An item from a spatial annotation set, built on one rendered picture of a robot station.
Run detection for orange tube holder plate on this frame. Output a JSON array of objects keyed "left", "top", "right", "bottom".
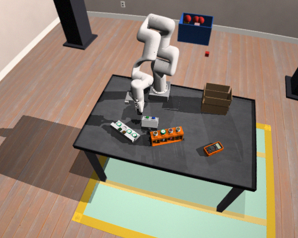
[{"left": 150, "top": 126, "right": 184, "bottom": 147}]

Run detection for orange pocket multimeter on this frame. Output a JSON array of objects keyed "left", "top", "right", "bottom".
[{"left": 203, "top": 142, "right": 223, "bottom": 157}]

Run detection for brown cardboard box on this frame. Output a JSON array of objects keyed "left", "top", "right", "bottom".
[{"left": 201, "top": 83, "right": 232, "bottom": 116}]

